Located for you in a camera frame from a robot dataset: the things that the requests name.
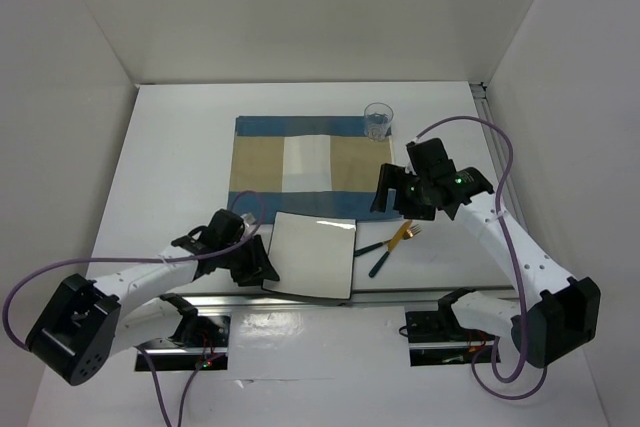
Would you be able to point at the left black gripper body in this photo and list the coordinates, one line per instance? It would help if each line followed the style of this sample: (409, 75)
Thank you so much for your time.
(240, 263)

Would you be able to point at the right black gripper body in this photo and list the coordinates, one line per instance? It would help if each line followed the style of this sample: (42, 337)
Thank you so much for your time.
(413, 200)

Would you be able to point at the square white black-rimmed plate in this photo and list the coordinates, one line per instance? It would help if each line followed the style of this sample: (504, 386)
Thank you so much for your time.
(313, 256)

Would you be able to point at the gold fork green handle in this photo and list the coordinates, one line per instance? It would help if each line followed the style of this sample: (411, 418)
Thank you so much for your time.
(407, 235)

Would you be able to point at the clear drinking glass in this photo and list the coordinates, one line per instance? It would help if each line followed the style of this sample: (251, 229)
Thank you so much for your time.
(378, 119)

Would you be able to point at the blue beige white placemat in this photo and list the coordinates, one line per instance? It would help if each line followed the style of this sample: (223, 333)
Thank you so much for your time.
(323, 166)

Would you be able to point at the gold knife green handle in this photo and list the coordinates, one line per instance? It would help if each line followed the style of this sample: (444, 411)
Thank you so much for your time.
(398, 236)

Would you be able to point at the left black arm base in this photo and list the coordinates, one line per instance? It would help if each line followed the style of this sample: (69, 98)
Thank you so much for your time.
(203, 341)

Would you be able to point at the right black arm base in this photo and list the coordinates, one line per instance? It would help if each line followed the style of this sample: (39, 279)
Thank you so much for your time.
(434, 342)

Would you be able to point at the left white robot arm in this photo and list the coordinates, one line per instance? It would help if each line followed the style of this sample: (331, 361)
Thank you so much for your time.
(86, 321)

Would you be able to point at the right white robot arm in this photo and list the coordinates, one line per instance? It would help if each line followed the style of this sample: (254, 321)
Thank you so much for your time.
(555, 314)

